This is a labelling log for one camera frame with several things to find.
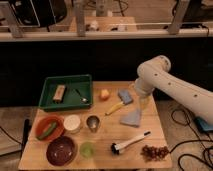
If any yellow banana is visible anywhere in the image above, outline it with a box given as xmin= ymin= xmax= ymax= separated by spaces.
xmin=105 ymin=102 xmax=124 ymax=116

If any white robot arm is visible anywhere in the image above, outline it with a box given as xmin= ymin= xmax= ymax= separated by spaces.
xmin=134 ymin=55 xmax=213 ymax=125

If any small metal cup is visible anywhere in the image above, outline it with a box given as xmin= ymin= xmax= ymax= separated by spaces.
xmin=86 ymin=115 xmax=100 ymax=133

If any green plastic cup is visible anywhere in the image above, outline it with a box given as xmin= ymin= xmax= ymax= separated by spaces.
xmin=80 ymin=142 xmax=95 ymax=158

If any grey folded cloth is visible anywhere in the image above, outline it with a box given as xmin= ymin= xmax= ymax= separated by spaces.
xmin=120 ymin=109 xmax=141 ymax=127

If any blue sponge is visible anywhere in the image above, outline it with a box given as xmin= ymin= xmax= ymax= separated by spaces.
xmin=118 ymin=89 xmax=133 ymax=105

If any wooden board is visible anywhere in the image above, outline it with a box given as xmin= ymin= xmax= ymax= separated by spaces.
xmin=18 ymin=80 xmax=173 ymax=171

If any orange round fruit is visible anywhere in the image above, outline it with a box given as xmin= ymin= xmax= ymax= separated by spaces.
xmin=100 ymin=89 xmax=110 ymax=101

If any brown dried grape bunch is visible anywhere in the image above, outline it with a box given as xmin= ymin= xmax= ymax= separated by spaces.
xmin=141 ymin=145 xmax=169 ymax=161

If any black and white brush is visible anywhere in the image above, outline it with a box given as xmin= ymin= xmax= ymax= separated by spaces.
xmin=111 ymin=131 xmax=151 ymax=155

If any blue box on floor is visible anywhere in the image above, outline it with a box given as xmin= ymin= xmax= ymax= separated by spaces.
xmin=195 ymin=117 xmax=213 ymax=133

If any white round container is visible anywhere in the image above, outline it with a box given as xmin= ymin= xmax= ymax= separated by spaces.
xmin=63 ymin=115 xmax=81 ymax=134

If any wooden block brush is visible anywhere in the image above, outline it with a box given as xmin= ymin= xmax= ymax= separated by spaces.
xmin=53 ymin=85 xmax=66 ymax=103

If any green plastic tray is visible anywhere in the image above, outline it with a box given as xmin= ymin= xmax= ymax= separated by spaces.
xmin=39 ymin=74 xmax=93 ymax=112

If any green cucumber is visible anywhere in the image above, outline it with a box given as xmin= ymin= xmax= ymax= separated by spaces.
xmin=36 ymin=122 xmax=57 ymax=140

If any dark purple bowl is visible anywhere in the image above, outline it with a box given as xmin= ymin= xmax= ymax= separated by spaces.
xmin=46 ymin=136 xmax=78 ymax=166

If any orange bowl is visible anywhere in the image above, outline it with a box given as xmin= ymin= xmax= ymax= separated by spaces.
xmin=35 ymin=115 xmax=64 ymax=141

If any black speaker box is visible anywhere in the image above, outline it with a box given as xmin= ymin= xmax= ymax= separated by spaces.
xmin=9 ymin=0 xmax=67 ymax=27

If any black cable on floor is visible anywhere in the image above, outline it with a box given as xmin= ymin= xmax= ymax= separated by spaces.
xmin=169 ymin=106 xmax=213 ymax=171

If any white rail beam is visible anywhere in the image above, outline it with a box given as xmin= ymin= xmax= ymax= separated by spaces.
xmin=0 ymin=28 xmax=213 ymax=42

